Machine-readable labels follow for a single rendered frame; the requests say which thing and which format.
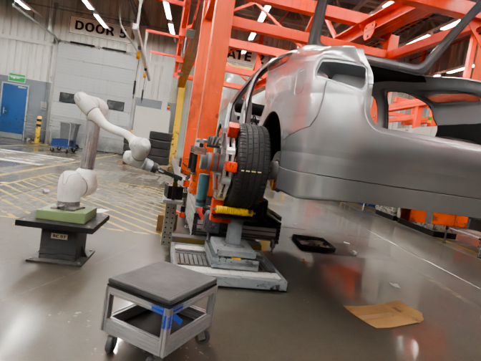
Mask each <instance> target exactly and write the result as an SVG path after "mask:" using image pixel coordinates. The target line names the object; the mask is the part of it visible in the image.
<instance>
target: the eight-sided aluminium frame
mask: <svg viewBox="0 0 481 361"><path fill-rule="evenodd" d="M227 129H228V128H227V127H226V128H223V129H222V130H221V134H220V140H219V142H220V141H221V138H222V133H225V161H226V160H227V161H228V156H231V157H230V161H231V162H233V161H234V157H235V138H231V147H230V144H229V137H227ZM218 146H220V145H218ZM221 150H222V146H220V148H219V149H218V148H216V153H221ZM225 161H224V166H223V174H222V178H221V181H220V177H221V172H215V171H213V192H212V193H213V196H214V198H215V199H216V200H222V201H224V199H225V195H226V193H227V191H228V187H229V185H230V182H231V176H232V173H231V172H228V175H226V171H224V167H225ZM216 177H217V178H218V189H215V181H216ZM224 184H225V188H224V190H223V193H221V191H222V189H223V185H224Z"/></svg>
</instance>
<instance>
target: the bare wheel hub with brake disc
mask: <svg viewBox="0 0 481 361"><path fill-rule="evenodd" d="M280 153H281V151H278V152H277V153H276V154H275V155H274V157H273V160H272V161H271V165H270V166H271V174H269V175H268V179H270V180H271V182H270V187H271V186H272V182H273V187H272V188H271V190H272V191H278V190H277V189H276V180H277V176H278V167H279V161H280Z"/></svg>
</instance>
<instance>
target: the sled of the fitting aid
mask: <svg viewBox="0 0 481 361"><path fill-rule="evenodd" d="M204 249H205V252H206V255H207V258H208V261H209V263H210V267H215V268H224V269H240V270H248V271H258V265H259V260H257V258H255V259H247V258H239V257H231V256H217V255H216V253H215V251H214V248H213V246H212V244H211V242H210V240H205V245H204Z"/></svg>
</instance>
